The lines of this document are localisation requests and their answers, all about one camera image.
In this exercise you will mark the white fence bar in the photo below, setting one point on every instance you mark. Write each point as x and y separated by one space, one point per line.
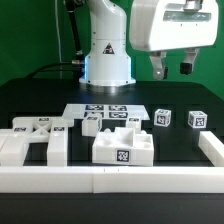
212 147
111 180

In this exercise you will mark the white front fence bar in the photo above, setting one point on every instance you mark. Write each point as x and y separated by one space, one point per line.
111 180

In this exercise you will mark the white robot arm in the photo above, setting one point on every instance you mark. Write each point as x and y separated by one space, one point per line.
108 67

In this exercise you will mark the white marker base plate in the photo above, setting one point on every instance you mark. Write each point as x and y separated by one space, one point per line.
108 111

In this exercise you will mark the white chair seat part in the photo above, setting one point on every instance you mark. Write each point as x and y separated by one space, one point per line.
123 146

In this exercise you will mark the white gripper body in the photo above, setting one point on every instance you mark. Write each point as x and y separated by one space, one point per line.
158 25

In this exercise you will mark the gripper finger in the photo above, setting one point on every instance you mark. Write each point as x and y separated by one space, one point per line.
187 65
160 71

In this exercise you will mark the white chair back frame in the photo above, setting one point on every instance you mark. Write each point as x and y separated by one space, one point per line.
15 142

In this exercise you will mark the white right fence bar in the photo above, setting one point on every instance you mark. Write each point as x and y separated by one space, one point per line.
212 147

